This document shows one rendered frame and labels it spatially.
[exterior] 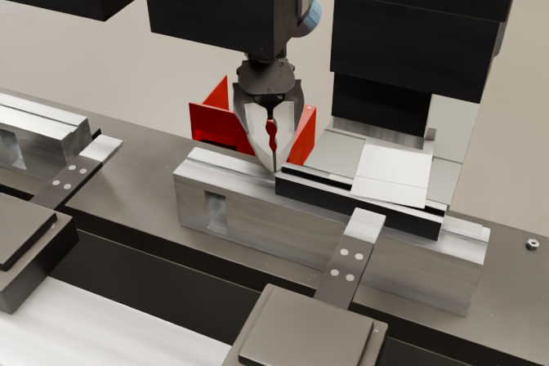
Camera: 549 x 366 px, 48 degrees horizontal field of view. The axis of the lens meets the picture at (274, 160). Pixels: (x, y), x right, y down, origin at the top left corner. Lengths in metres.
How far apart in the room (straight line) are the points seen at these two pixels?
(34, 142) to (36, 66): 2.17
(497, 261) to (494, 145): 1.71
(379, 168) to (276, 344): 0.30
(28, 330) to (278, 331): 0.25
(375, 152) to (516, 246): 0.24
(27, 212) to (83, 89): 2.18
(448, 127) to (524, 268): 0.20
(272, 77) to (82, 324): 0.37
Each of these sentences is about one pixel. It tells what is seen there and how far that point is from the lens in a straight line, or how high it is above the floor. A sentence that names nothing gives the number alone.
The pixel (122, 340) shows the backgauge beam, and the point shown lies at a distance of 0.63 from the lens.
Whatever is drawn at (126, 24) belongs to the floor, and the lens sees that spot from 3.35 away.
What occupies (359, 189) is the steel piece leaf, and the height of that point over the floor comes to 1.00.
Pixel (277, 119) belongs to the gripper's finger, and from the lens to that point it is 0.78.
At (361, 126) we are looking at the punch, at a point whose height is 1.09.
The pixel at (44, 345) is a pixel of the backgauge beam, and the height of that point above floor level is 0.98.
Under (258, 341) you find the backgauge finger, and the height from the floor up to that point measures 1.03.
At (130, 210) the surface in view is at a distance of 0.91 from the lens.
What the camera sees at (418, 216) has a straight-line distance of 0.72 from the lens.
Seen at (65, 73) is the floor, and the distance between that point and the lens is 3.00.
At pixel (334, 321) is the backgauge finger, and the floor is 1.03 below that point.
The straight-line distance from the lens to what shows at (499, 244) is 0.89.
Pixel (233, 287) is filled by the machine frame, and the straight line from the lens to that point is 0.86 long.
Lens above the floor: 1.49
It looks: 39 degrees down
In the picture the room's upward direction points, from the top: straight up
